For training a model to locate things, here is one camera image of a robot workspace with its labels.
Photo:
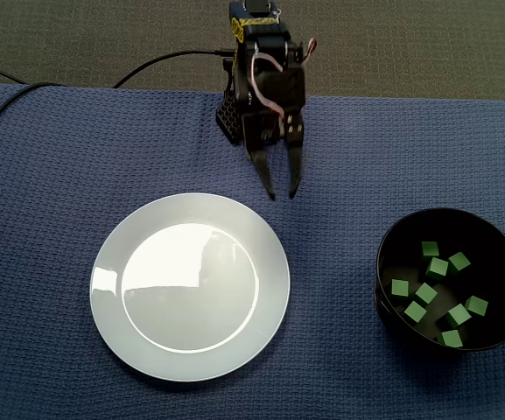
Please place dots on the blue waffle cloth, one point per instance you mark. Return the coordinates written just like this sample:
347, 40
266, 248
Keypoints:
366, 385

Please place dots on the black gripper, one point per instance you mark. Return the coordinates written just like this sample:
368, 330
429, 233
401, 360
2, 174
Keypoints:
264, 129

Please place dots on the black bucket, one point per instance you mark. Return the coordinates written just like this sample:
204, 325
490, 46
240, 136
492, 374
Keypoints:
493, 271

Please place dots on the black robot arm with stickers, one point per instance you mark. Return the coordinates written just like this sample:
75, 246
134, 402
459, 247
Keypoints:
245, 52

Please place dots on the white round plate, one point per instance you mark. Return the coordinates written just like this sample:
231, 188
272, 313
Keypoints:
234, 350

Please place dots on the green cube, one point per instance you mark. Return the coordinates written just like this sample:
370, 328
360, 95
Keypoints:
458, 315
459, 262
436, 268
425, 293
400, 288
476, 305
450, 339
429, 249
415, 311

